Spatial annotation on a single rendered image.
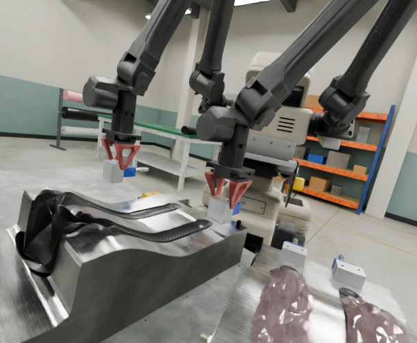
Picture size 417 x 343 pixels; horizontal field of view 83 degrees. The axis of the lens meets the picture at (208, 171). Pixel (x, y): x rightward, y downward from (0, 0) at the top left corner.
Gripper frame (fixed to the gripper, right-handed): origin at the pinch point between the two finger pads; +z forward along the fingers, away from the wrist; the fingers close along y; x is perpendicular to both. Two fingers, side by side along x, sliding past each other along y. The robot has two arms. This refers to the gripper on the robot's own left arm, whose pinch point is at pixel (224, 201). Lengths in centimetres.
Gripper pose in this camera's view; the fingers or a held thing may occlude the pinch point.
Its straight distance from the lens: 58.5
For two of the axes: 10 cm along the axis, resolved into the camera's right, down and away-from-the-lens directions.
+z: -1.6, 9.7, 2.0
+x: 6.5, -0.6, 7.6
